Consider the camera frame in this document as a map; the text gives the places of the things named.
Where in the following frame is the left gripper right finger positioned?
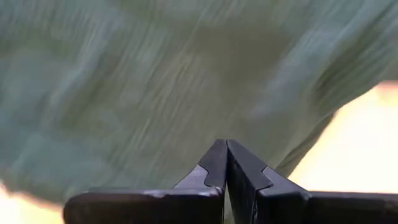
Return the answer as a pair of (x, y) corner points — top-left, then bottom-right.
(226, 139), (398, 224)

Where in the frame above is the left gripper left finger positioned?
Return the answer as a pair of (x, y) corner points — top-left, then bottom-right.
(63, 139), (228, 224)

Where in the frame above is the dark green garment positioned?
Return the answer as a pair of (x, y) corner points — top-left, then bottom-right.
(0, 0), (398, 206)

